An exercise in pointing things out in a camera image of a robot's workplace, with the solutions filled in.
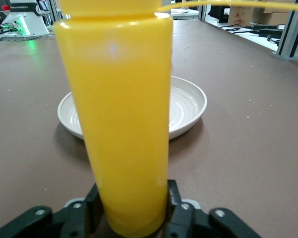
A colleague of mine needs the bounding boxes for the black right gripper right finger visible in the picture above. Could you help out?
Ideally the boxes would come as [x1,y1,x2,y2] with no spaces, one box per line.
[162,178,202,238]

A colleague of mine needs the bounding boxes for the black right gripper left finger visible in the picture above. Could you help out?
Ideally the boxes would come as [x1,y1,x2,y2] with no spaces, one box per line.
[62,182,110,238]

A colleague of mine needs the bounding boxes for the yellow squeeze bottle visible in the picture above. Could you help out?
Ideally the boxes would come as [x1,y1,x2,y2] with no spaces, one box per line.
[53,0,298,236]

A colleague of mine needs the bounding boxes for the beige plate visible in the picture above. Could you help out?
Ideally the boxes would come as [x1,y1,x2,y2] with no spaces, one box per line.
[57,75,208,141]

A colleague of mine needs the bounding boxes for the black power adapter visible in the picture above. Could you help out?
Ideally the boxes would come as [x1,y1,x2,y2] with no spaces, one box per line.
[259,28,284,38]
[253,24,280,30]

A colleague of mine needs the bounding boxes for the brown cardboard box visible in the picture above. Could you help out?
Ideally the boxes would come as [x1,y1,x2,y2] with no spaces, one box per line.
[227,4,295,26]

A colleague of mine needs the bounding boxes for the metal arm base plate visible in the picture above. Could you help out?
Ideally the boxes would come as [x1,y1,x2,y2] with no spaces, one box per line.
[0,33,52,42]

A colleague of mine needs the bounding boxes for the aluminium camera post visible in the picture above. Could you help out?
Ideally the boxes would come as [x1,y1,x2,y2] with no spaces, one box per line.
[271,9,298,62]

